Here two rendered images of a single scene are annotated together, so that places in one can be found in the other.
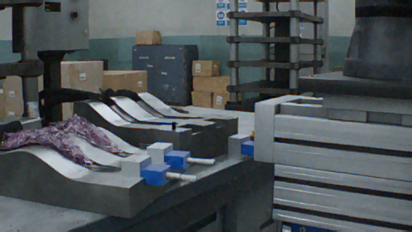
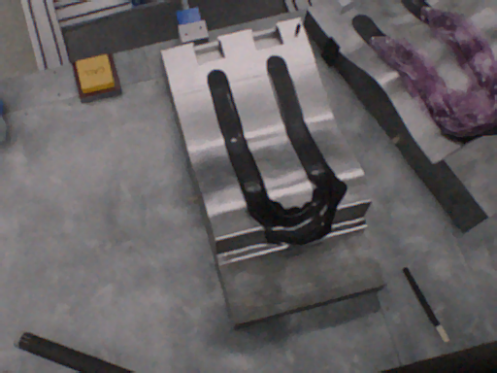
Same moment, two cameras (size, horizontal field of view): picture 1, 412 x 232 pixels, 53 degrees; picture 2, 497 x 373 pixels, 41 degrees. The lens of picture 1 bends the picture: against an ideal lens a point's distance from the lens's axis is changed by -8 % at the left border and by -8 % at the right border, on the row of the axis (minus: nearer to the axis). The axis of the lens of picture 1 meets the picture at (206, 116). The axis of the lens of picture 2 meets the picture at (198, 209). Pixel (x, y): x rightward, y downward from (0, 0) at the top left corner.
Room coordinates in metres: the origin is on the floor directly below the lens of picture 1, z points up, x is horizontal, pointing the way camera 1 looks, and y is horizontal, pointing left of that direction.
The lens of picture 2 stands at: (1.60, 0.37, 1.93)
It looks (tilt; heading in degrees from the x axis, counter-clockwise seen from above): 73 degrees down; 223
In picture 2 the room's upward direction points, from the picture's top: 2 degrees counter-clockwise
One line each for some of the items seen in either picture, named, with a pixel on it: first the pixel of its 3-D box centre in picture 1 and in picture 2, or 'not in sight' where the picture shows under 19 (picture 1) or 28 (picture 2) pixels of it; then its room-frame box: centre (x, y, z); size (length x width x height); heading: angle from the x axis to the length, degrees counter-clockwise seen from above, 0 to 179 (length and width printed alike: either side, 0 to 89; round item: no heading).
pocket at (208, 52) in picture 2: (214, 126); (209, 55); (1.13, -0.02, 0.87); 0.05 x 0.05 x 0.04; 56
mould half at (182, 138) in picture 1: (137, 122); (268, 164); (1.22, 0.19, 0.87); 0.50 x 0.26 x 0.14; 56
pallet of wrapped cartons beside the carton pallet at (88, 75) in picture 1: (51, 100); not in sight; (5.13, 1.87, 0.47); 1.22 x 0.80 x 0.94; 65
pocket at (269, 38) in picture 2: (189, 134); (265, 42); (1.04, 0.04, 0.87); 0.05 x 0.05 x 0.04; 56
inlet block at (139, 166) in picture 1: (161, 175); not in sight; (0.75, 0.08, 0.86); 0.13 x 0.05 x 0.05; 73
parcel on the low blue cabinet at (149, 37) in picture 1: (148, 37); not in sight; (8.52, 1.11, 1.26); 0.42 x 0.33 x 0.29; 61
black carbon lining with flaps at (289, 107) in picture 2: (138, 105); (275, 143); (1.20, 0.18, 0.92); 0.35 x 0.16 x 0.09; 56
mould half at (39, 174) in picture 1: (52, 155); (445, 77); (0.87, 0.32, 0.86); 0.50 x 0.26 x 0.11; 73
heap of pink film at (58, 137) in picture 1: (55, 135); (448, 65); (0.88, 0.32, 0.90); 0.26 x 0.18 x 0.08; 73
